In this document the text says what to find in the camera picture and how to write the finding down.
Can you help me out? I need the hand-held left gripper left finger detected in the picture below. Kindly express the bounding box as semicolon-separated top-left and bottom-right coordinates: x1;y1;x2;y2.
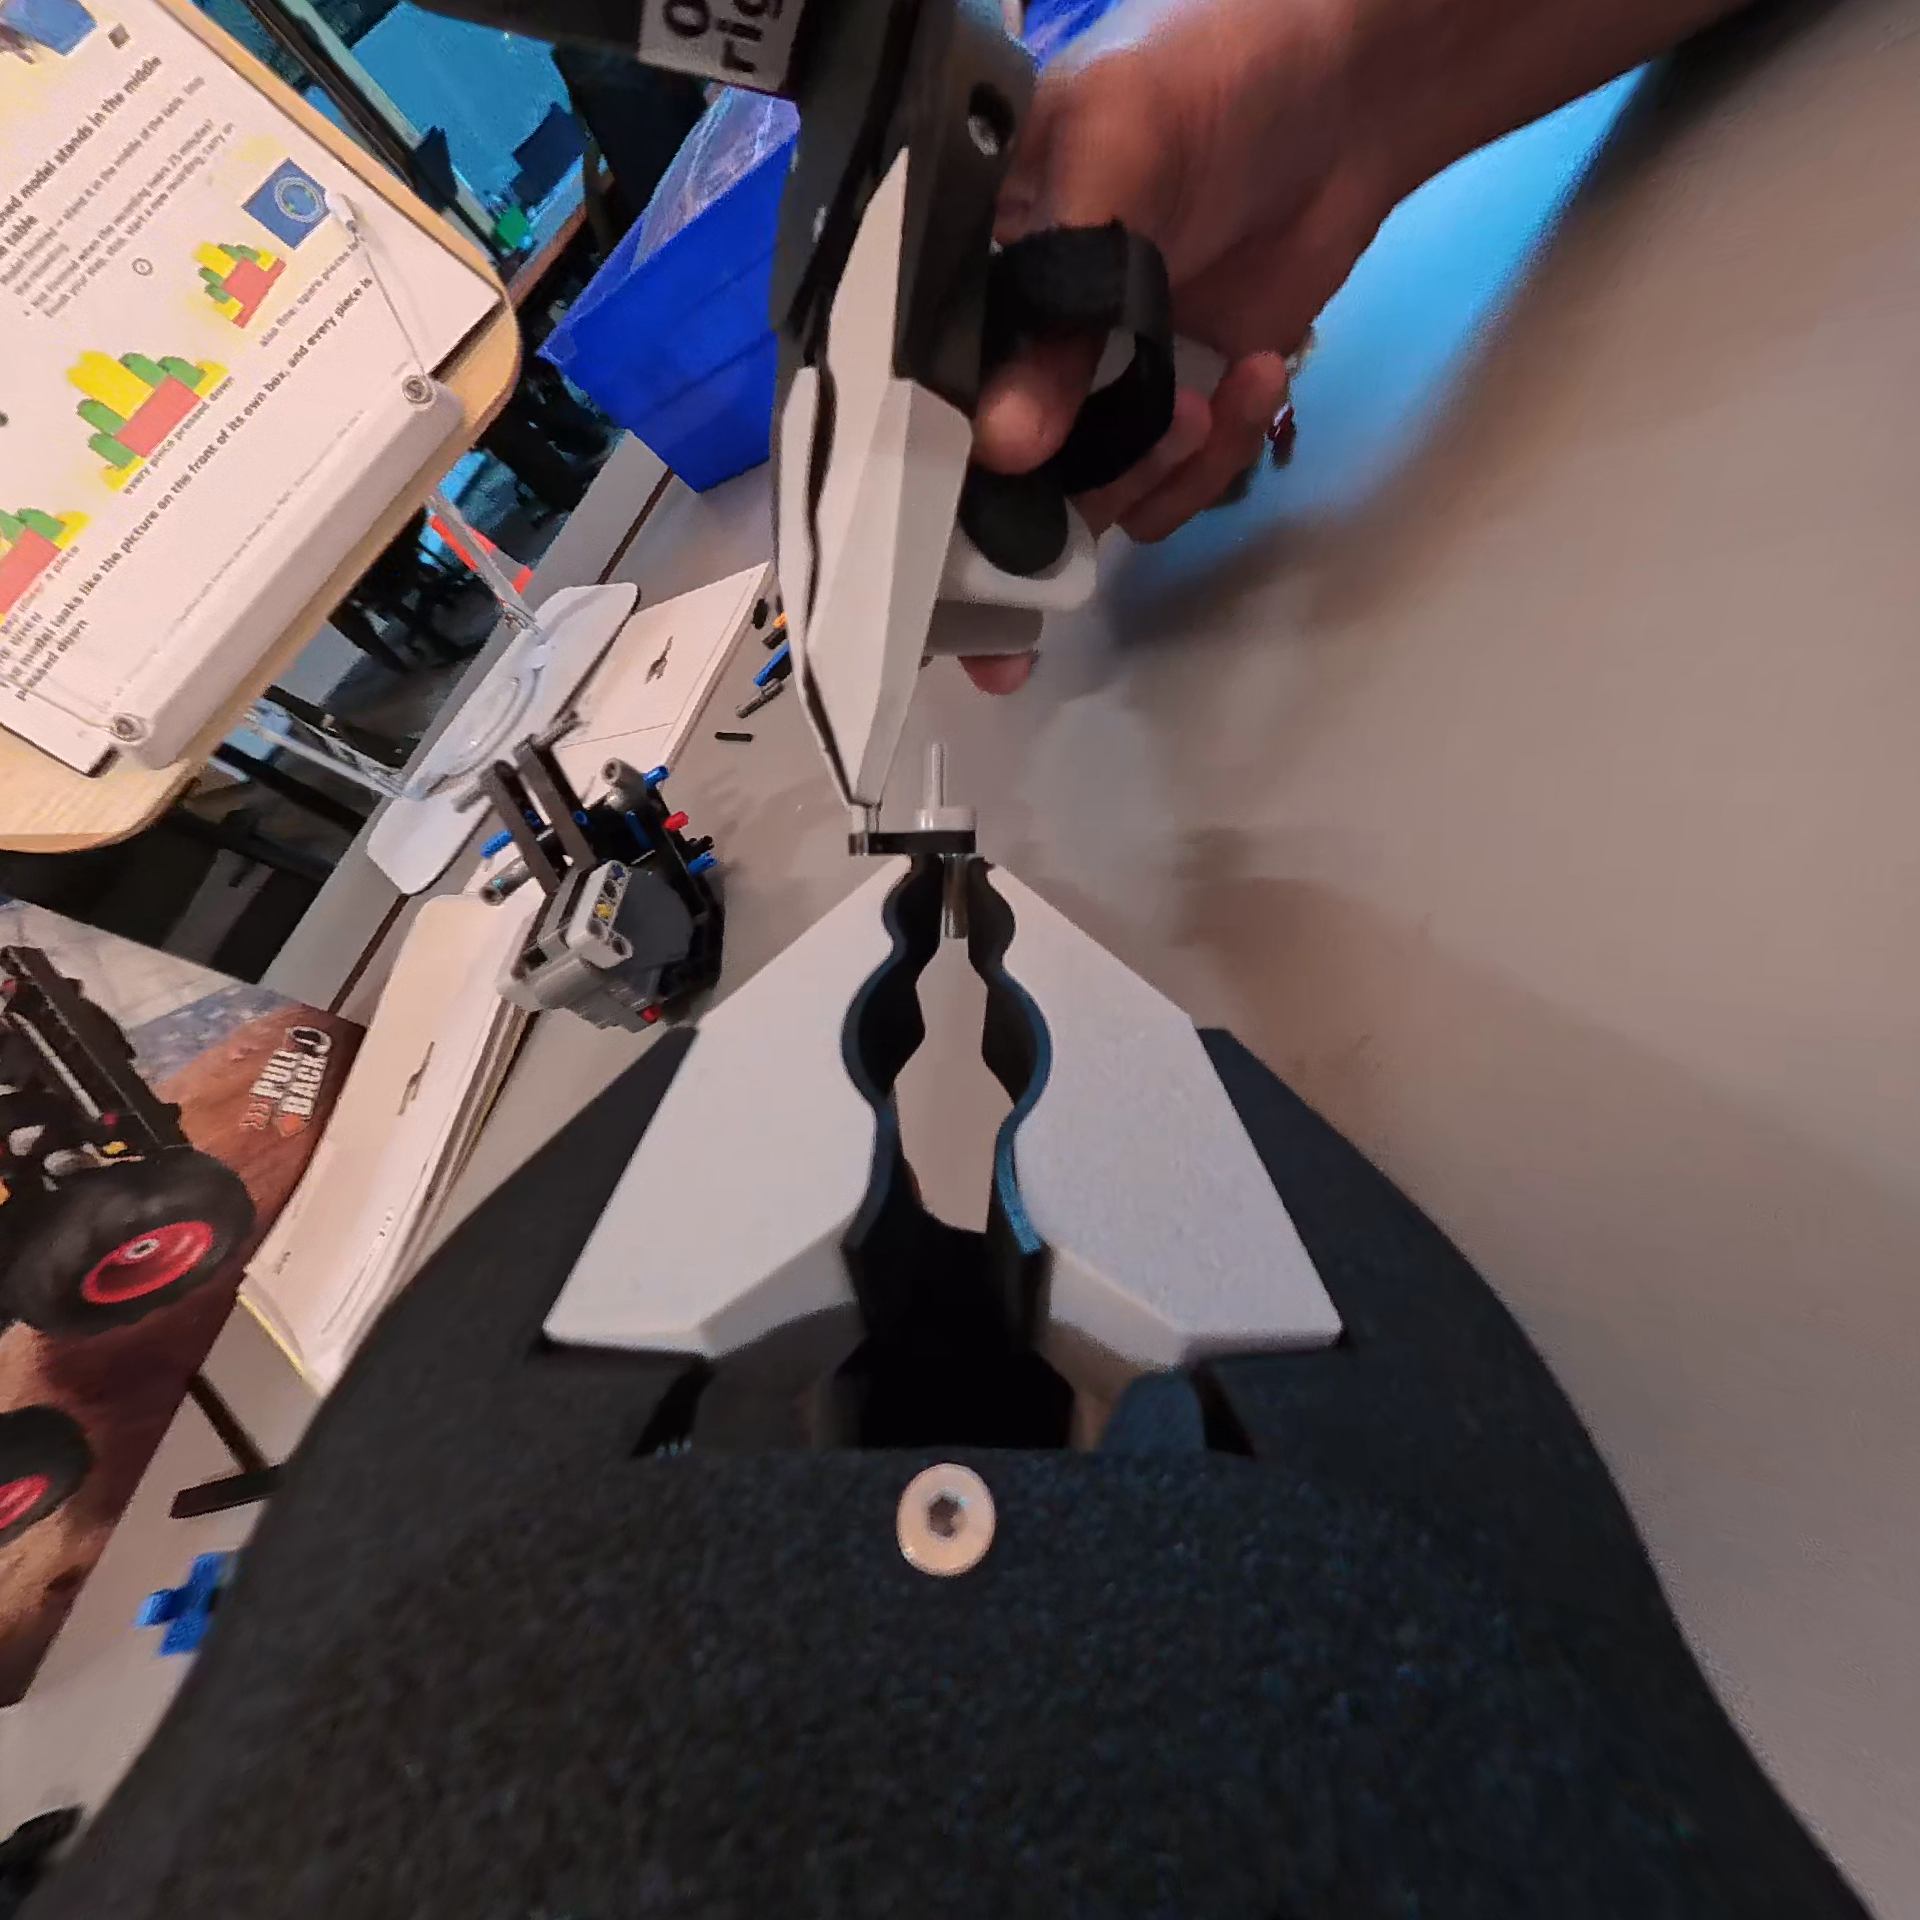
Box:
542;861;945;1359

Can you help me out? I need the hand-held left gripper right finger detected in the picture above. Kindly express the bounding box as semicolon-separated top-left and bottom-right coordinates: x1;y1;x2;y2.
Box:
961;861;1345;1374

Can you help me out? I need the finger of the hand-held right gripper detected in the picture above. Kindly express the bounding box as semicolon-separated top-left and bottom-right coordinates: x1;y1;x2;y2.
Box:
816;145;978;808
774;364;854;804

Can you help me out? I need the pile of small plastic pins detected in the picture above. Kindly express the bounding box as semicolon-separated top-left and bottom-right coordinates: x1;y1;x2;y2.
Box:
732;595;794;748

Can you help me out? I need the small grey axle piece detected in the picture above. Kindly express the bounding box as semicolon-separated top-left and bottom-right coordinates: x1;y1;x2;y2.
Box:
846;742;980;943

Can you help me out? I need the person's right forearm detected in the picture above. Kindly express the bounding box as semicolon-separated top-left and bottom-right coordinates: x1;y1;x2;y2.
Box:
1350;0;1764;288

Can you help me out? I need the person's right hand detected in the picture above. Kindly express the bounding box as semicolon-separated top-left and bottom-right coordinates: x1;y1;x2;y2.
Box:
961;25;1446;695

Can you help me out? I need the blue plastic bin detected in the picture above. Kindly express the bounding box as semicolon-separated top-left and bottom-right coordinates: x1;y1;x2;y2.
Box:
536;86;805;493

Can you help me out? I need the partly built toy vehicle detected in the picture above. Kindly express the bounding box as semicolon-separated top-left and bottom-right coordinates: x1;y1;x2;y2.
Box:
480;733;730;1037

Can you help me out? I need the building instruction booklet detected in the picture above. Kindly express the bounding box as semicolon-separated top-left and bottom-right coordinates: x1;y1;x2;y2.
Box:
241;564;778;1394

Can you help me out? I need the toy truck box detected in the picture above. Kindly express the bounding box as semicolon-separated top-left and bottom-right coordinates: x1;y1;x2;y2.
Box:
0;899;370;1707

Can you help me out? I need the instruction sign board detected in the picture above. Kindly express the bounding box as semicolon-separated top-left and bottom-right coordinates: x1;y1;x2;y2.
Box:
0;0;522;858

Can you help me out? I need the pile of plastic beams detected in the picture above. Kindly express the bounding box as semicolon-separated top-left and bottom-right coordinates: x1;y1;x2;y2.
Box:
135;1548;231;1655

